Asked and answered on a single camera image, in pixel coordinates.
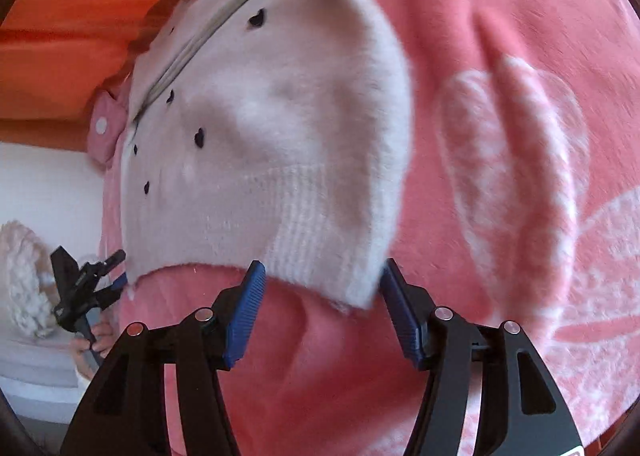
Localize person's left hand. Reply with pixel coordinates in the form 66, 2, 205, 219
70, 320, 116, 368

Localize orange curtain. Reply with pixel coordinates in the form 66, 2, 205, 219
0, 0, 246, 153

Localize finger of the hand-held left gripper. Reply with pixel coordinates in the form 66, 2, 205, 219
80, 250, 127, 279
90, 272, 129, 311

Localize white bedding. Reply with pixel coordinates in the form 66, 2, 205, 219
0, 331, 103, 424

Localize pink cloth white dots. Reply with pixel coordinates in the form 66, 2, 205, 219
87, 80, 135, 167

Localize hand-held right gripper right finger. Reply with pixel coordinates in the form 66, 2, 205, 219
381, 258, 583, 456

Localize white fluffy pillow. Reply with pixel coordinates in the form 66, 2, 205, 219
0, 220, 63, 339

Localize pink blanket white flower print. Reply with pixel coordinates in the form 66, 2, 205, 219
97, 0, 640, 456

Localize cream fuzzy sweater black hearts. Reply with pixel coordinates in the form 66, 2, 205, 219
119, 0, 417, 313

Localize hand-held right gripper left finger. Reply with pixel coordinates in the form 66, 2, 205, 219
60, 260, 268, 456

